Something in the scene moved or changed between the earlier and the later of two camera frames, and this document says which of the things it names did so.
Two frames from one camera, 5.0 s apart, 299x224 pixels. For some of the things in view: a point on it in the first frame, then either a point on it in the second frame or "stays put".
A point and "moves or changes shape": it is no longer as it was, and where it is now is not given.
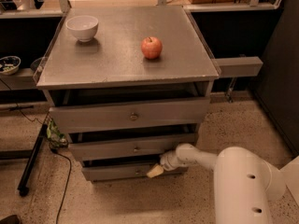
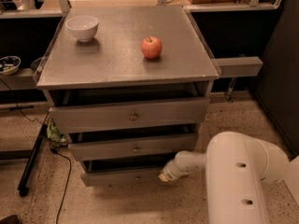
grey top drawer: x=131 y=115 stays put
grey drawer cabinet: x=132 y=93 stays put
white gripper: x=168 y=161 → x=171 y=172
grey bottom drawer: x=125 y=171 moves or changes shape
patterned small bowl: x=9 y=64 stays put
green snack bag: x=55 y=136 stays put
